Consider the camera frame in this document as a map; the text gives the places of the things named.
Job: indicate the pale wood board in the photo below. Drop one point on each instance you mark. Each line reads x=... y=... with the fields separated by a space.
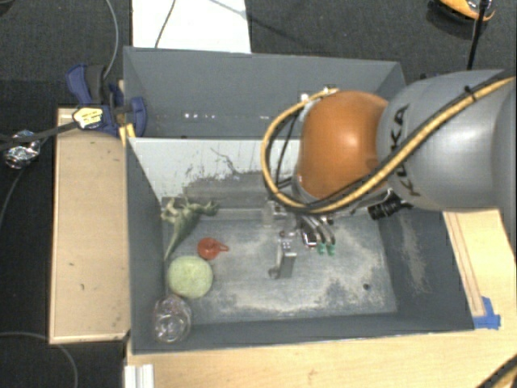
x=91 y=237

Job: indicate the green toy dinosaur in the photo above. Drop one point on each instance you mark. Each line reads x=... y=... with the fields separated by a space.
x=185 y=218

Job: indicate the small red toy teapot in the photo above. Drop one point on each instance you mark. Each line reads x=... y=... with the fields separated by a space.
x=208 y=249

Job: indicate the black cylinder on white bracket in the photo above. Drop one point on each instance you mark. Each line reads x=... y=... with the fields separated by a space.
x=383 y=209

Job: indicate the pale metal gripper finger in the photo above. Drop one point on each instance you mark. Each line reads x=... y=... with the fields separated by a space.
x=270 y=214
x=286 y=263

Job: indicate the pale green ball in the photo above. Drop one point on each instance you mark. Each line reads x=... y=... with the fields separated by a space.
x=190 y=277

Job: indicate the grey metal bin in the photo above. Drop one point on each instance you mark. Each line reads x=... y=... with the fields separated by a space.
x=258 y=289

